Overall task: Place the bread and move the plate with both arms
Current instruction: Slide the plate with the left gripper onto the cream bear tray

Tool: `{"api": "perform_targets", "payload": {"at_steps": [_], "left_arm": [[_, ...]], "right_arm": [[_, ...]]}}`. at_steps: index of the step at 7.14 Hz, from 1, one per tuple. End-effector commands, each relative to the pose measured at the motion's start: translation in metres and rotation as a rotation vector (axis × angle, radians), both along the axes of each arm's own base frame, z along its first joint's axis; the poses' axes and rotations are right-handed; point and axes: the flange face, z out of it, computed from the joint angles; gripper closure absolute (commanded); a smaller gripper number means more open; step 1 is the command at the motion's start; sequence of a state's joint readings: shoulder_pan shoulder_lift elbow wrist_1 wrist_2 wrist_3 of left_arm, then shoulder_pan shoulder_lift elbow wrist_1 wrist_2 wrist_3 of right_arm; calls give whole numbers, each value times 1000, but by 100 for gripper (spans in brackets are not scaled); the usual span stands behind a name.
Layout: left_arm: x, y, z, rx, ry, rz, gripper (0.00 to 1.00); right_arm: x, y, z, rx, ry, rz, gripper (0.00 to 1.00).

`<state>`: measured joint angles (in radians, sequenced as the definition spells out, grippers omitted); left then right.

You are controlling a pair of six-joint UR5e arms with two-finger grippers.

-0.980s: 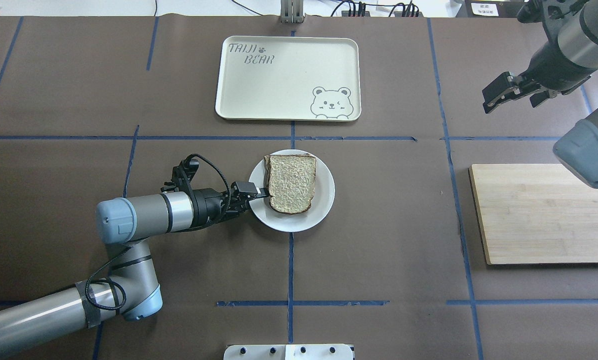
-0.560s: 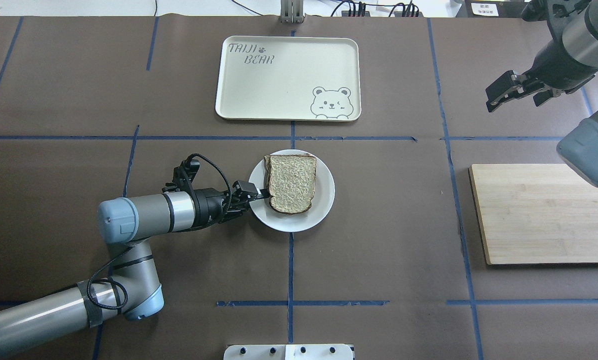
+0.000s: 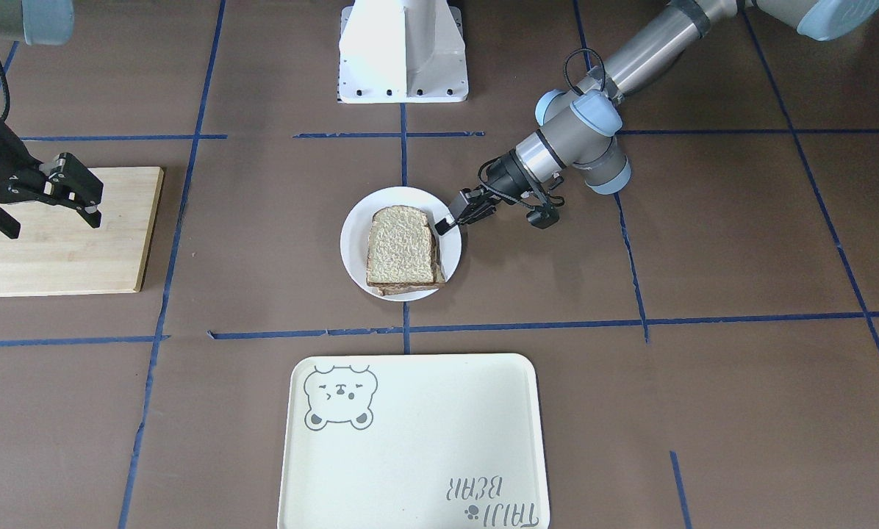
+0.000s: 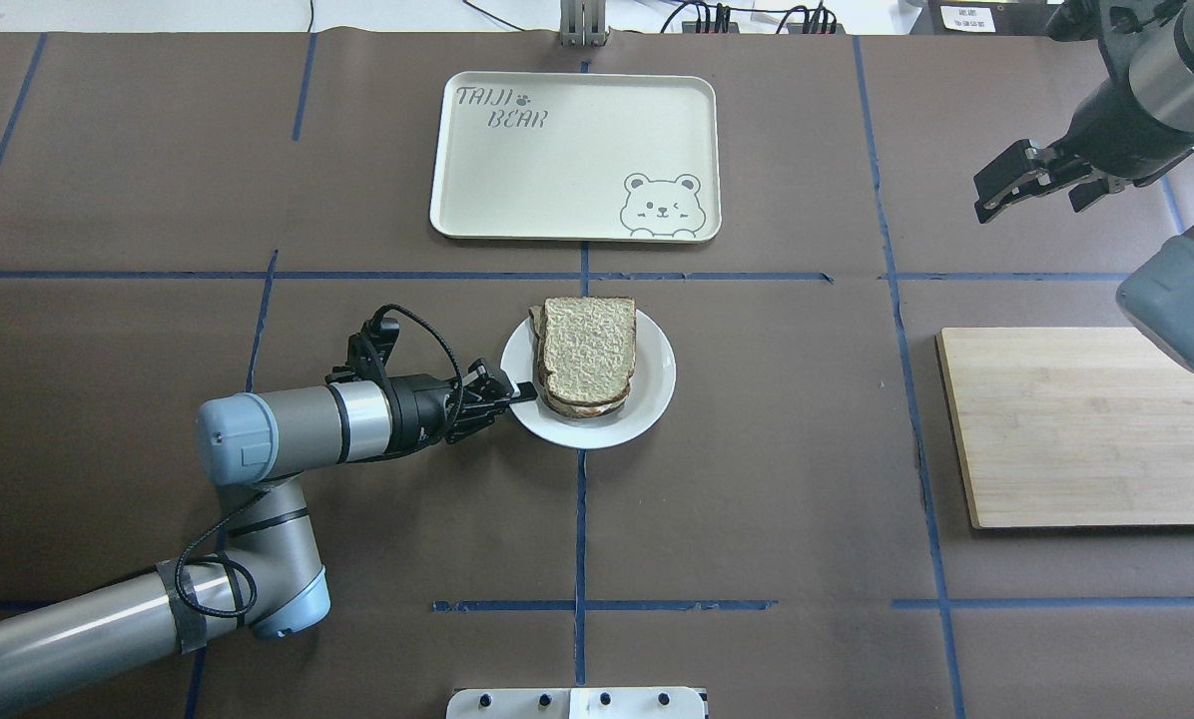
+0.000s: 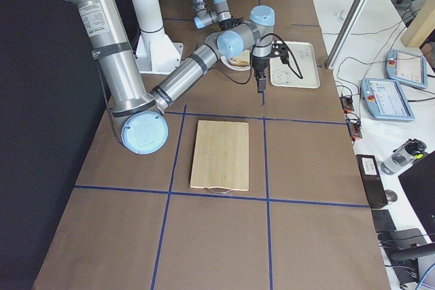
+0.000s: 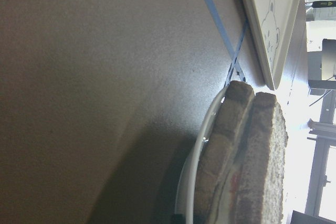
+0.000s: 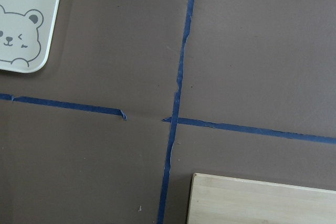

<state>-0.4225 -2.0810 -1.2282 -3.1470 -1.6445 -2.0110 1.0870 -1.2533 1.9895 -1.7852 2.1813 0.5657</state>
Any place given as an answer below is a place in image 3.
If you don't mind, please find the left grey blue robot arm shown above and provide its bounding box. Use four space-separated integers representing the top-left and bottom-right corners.
435 1 879 235

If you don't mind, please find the white round plate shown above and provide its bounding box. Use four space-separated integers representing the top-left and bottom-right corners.
341 185 465 302

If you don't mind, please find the white bread slice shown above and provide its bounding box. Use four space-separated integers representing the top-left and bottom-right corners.
366 205 439 286

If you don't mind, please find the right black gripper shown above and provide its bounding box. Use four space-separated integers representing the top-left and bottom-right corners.
0 118 104 239

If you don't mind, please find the white pole with base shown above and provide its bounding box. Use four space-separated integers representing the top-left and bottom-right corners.
337 1 470 104

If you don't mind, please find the cream bear serving tray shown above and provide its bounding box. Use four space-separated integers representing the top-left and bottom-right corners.
277 353 551 528

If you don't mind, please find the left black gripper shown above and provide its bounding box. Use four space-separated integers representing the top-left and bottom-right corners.
435 150 543 237

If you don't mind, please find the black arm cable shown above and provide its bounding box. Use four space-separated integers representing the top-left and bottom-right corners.
562 48 609 100

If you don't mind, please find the light wooden cutting board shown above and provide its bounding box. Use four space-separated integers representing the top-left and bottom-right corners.
0 167 165 298

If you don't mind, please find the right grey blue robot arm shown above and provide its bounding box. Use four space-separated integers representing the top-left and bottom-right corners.
0 1 104 239

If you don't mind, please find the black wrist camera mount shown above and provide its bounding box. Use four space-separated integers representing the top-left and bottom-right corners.
525 175 566 230

